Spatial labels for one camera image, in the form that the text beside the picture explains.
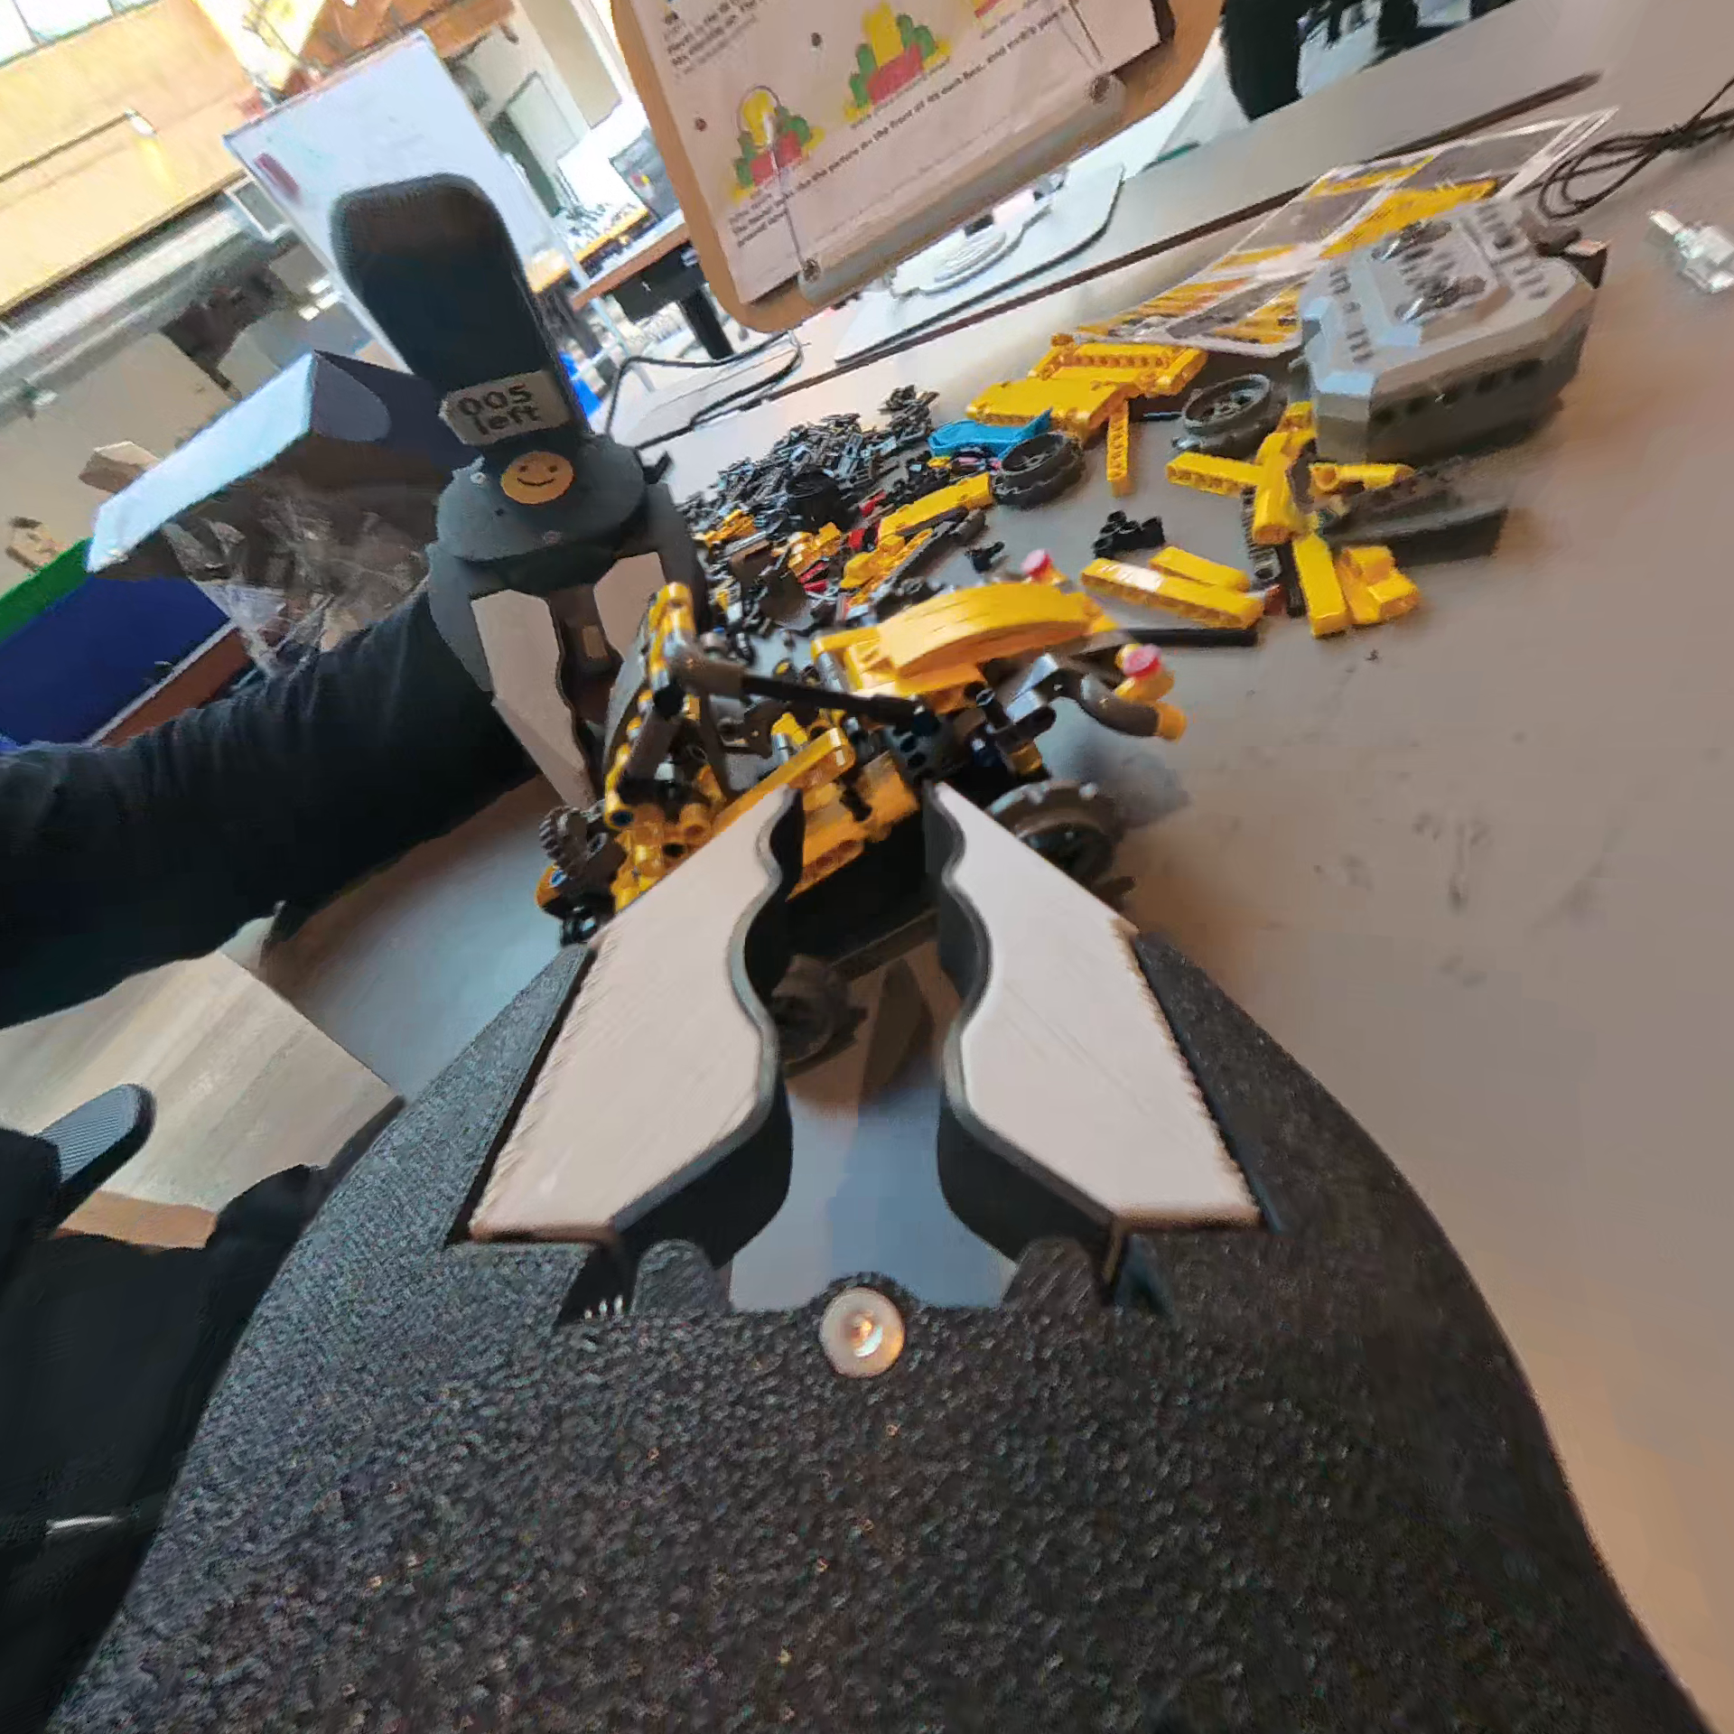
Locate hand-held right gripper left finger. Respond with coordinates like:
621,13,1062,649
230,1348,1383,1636
462,788,798,1242

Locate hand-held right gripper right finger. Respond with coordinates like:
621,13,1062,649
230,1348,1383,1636
929,786,1266,1236

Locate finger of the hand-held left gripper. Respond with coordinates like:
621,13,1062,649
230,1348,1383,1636
485,583,601,815

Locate yellow toy block vehicle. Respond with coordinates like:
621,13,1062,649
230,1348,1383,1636
535,550,1191,1070

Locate person's left forearm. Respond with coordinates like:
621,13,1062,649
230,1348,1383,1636
0,597,539,1031

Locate neighbouring desk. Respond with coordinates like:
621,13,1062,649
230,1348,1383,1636
527,212,734,358

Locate grey desk with wooden edge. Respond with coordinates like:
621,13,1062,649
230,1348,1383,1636
255,0,1734,1734

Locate whiteboard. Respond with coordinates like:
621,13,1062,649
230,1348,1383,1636
222,34,546,303

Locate clear plastic bags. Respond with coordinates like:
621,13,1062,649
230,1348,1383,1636
158,473,436,671

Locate blue cardboard box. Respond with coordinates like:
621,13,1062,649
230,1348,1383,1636
87,346,469,653

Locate blue and green storage bins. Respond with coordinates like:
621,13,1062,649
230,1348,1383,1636
0,545,255,747

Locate wooden board with instruction sheet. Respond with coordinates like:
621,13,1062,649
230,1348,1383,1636
606,0,1217,337

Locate group of yellow beams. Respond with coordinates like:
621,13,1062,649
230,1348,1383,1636
973,340,1423,645

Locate person's torso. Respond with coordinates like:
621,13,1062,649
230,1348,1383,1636
0,1127,343,1734

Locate grey battery hub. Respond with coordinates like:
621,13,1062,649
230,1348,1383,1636
1301,198,1605,462

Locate yellow sticker sheet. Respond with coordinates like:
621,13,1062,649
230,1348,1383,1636
1076,105,1621,346

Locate black cable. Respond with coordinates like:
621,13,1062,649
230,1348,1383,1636
1539,111,1734,223

